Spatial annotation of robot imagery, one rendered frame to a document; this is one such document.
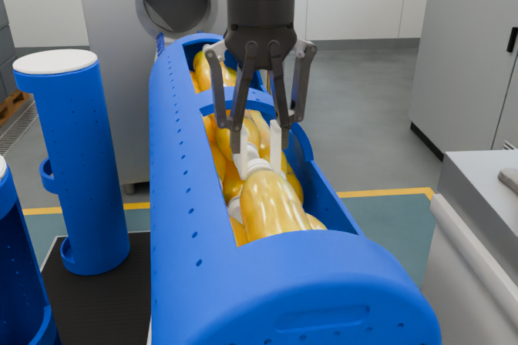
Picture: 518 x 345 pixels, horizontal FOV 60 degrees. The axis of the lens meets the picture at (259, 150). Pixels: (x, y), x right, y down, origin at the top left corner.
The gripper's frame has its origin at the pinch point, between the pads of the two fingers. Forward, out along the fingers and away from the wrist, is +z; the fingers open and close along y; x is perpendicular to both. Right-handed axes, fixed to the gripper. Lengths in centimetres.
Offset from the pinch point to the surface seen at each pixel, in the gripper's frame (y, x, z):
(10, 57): 136, -361, 83
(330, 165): -93, -196, 122
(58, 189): 53, -105, 65
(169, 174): 11.6, -2.6, 3.7
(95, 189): 40, -105, 67
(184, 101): 8.1, -21.5, 0.8
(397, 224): -106, -126, 121
